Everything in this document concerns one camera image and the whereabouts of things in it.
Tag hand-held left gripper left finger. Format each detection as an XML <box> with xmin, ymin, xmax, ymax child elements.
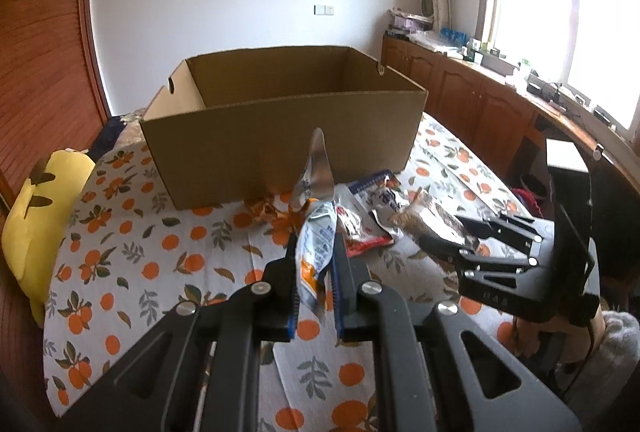
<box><xmin>65</xmin><ymin>232</ymin><xmax>302</xmax><ymax>432</ymax></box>

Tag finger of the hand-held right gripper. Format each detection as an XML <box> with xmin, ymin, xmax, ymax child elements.
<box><xmin>417</xmin><ymin>235</ymin><xmax>540</xmax><ymax>287</ymax></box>
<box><xmin>455</xmin><ymin>213</ymin><xmax>551</xmax><ymax>254</ymax></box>

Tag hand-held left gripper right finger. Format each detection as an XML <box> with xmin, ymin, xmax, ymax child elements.
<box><xmin>330</xmin><ymin>232</ymin><xmax>584</xmax><ymax>432</ymax></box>

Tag brown snack packet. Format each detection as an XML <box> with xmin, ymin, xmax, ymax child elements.
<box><xmin>390</xmin><ymin>189</ymin><xmax>467</xmax><ymax>244</ymax></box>

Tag silver orange snack packet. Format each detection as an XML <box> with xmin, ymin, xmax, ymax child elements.
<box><xmin>290</xmin><ymin>127</ymin><xmax>339</xmax><ymax>329</ymax></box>

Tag brown cardboard box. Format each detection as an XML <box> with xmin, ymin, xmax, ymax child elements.
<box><xmin>139</xmin><ymin>45</ymin><xmax>430</xmax><ymax>211</ymax></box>

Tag person's right forearm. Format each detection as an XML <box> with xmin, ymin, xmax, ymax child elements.
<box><xmin>587</xmin><ymin>297</ymin><xmax>640</xmax><ymax>405</ymax></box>

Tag person's right hand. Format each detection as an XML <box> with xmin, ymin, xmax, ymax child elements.
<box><xmin>510</xmin><ymin>316</ymin><xmax>548</xmax><ymax>359</ymax></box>

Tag red white snack packet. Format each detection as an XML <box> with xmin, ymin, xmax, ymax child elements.
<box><xmin>335</xmin><ymin>205</ymin><xmax>394</xmax><ymax>259</ymax></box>

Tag blue white snack packet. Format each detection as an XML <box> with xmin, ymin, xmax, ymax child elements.
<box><xmin>347</xmin><ymin>169</ymin><xmax>402</xmax><ymax>214</ymax></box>

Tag wooden cabinet counter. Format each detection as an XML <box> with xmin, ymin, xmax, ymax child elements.
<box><xmin>381</xmin><ymin>32</ymin><xmax>640</xmax><ymax>213</ymax></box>

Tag orange print bed sheet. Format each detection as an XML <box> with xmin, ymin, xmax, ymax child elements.
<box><xmin>42</xmin><ymin>112</ymin><xmax>532</xmax><ymax>432</ymax></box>

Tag white plastic bags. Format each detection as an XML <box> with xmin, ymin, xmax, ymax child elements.
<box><xmin>410</xmin><ymin>30</ymin><xmax>467</xmax><ymax>56</ymax></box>

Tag purple box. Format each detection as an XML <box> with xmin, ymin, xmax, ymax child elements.
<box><xmin>392</xmin><ymin>14</ymin><xmax>434</xmax><ymax>31</ymax></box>

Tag wooden framed window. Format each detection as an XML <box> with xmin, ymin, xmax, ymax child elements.
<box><xmin>475</xmin><ymin>0</ymin><xmax>640</xmax><ymax>139</ymax></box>

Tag yellow plush toy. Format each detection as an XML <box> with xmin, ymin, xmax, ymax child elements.
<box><xmin>1</xmin><ymin>148</ymin><xmax>97</xmax><ymax>329</ymax></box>

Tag wooden slatted wardrobe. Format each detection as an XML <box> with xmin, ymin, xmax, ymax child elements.
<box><xmin>0</xmin><ymin>0</ymin><xmax>115</xmax><ymax>418</ymax></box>

